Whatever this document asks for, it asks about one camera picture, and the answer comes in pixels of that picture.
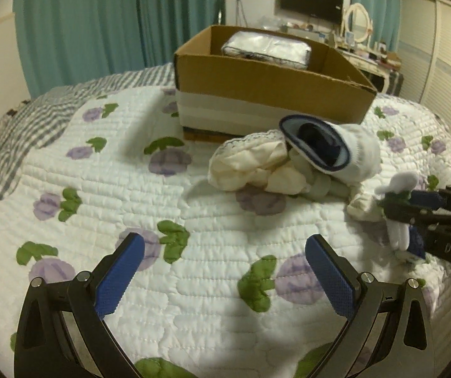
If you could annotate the grey checked bed sheet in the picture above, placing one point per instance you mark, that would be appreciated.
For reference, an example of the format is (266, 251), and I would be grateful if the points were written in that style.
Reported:
(32, 126)

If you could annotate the white oval vanity mirror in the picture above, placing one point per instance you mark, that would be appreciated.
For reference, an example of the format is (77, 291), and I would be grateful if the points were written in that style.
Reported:
(357, 21)

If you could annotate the brown cardboard box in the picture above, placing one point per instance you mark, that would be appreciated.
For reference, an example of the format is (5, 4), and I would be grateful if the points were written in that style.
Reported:
(272, 94)

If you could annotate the plastic-wrapped white package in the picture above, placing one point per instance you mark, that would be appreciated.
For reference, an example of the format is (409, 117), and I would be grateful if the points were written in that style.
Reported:
(266, 49)

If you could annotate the white floral quilt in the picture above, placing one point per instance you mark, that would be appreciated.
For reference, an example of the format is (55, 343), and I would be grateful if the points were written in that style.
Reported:
(194, 220)

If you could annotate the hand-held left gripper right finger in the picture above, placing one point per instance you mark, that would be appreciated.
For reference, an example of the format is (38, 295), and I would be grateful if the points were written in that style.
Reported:
(330, 279)

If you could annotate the white sliding wardrobe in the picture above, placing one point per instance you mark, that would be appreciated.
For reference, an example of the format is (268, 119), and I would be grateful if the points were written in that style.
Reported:
(437, 59)

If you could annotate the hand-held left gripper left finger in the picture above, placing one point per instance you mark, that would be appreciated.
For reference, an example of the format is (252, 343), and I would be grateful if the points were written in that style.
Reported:
(118, 277)

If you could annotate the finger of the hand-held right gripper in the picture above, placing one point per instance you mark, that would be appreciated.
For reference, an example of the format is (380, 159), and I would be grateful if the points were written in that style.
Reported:
(426, 199)
(402, 214)

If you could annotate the wide teal curtain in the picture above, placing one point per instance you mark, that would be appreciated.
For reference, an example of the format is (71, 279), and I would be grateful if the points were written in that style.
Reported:
(103, 23)

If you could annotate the white dressing table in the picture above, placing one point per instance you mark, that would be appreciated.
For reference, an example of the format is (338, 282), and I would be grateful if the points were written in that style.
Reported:
(371, 65)

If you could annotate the small white sock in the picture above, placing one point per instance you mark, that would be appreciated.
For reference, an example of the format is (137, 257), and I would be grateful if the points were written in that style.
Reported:
(400, 233)

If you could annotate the black flat television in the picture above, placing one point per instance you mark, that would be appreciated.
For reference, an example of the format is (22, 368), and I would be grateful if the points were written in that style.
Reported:
(312, 0)

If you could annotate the cream cloth piece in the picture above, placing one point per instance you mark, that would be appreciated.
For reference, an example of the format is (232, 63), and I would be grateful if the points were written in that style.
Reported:
(363, 204)

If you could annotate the cream lace-trimmed garment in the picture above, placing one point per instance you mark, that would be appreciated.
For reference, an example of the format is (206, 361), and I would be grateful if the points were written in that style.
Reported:
(245, 165)

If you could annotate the white sock with navy trim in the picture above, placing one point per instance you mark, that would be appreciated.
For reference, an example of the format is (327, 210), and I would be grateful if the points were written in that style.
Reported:
(361, 153)

